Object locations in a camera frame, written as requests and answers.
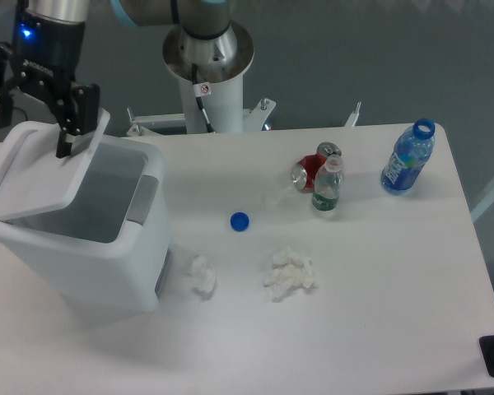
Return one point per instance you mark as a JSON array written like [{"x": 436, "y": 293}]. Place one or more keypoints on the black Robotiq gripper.
[{"x": 41, "y": 61}]

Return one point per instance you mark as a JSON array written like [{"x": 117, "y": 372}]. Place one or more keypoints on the white trash can lid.
[{"x": 33, "y": 180}]

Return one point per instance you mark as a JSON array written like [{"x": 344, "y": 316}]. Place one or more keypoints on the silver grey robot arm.
[{"x": 201, "y": 19}]

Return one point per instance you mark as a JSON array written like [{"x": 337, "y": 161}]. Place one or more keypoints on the white plastic trash can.
[{"x": 110, "y": 245}]

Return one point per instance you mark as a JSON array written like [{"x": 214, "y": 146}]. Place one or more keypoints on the blue bottle cap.
[{"x": 239, "y": 221}]

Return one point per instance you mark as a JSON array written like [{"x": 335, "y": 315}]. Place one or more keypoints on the clear white bottle cap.
[{"x": 272, "y": 200}]

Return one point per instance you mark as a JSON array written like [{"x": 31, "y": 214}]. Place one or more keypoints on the crushed red soda can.
[{"x": 303, "y": 172}]

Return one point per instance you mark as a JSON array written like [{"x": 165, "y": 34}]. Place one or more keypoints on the small crumpled white tissue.
[{"x": 202, "y": 275}]

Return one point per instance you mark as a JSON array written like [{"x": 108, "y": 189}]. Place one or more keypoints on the small clear green-label bottle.
[{"x": 327, "y": 184}]

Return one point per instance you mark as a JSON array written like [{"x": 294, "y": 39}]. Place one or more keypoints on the large crumpled white tissue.
[{"x": 290, "y": 271}]

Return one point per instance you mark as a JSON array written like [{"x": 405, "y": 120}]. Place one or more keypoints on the large blue drink bottle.
[{"x": 411, "y": 152}]

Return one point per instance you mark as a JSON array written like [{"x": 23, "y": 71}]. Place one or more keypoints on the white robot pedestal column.
[{"x": 210, "y": 76}]

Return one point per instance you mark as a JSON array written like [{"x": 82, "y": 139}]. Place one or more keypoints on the white metal base frame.
[{"x": 255, "y": 119}]

